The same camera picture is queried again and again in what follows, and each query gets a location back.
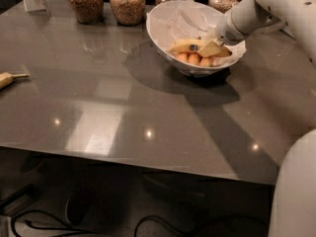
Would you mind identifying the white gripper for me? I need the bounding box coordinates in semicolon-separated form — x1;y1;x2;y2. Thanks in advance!
197;9;250;57

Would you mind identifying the yellow banana with sticker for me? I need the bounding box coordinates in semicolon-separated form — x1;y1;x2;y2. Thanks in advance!
167;39;233;58

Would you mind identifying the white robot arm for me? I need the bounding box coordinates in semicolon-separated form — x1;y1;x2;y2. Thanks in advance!
201;0;316;237

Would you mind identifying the white paper bowl liner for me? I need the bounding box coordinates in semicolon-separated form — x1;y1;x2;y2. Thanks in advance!
146;0;247;74

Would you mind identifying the white ceramic bowl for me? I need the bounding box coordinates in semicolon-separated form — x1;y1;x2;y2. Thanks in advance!
146;0;247;77

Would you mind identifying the bunch of small bananas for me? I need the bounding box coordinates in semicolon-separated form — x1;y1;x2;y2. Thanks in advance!
172;39;212;66

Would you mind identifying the left grain filled glass jar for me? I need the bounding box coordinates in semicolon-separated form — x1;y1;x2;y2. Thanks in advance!
66;0;104;24

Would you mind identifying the yellow tool at left edge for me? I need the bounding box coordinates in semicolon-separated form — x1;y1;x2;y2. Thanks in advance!
0;72;29;90

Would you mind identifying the black floor cable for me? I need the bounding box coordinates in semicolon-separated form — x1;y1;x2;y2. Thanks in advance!
10;208;201;237

